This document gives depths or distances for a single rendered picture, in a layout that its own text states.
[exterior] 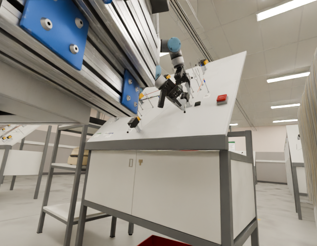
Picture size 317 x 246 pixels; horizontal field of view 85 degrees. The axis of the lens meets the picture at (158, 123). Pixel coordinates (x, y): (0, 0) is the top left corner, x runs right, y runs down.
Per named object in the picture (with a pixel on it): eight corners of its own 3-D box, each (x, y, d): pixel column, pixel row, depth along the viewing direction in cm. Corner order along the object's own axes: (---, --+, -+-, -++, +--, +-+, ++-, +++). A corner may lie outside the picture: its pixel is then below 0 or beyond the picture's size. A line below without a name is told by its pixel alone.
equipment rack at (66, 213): (63, 255, 131) (96, 43, 173) (34, 232, 168) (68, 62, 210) (116, 236, 170) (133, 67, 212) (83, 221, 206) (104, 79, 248)
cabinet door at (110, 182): (130, 215, 106) (136, 150, 115) (84, 199, 140) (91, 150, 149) (133, 214, 108) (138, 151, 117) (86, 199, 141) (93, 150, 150)
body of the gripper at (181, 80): (191, 81, 117) (186, 63, 116) (187, 81, 110) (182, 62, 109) (180, 84, 121) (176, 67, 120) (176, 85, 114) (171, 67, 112)
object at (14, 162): (-9, 204, 251) (18, 97, 289) (-29, 193, 316) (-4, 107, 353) (45, 197, 310) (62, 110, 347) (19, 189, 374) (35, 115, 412)
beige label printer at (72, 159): (78, 165, 155) (82, 143, 159) (66, 164, 167) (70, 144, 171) (106, 166, 179) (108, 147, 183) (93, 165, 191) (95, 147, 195)
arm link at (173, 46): (160, 51, 98) (162, 55, 109) (180, 51, 97) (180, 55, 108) (161, 35, 97) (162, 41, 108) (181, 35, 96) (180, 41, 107)
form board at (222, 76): (88, 143, 152) (86, 141, 151) (143, 85, 217) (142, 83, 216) (226, 136, 80) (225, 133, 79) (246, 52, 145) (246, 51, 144)
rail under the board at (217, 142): (225, 149, 76) (224, 134, 78) (84, 149, 148) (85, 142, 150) (228, 150, 81) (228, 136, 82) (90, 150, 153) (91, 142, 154)
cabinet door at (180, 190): (220, 245, 73) (218, 150, 81) (130, 215, 106) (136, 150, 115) (222, 243, 74) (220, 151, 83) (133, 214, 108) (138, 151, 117)
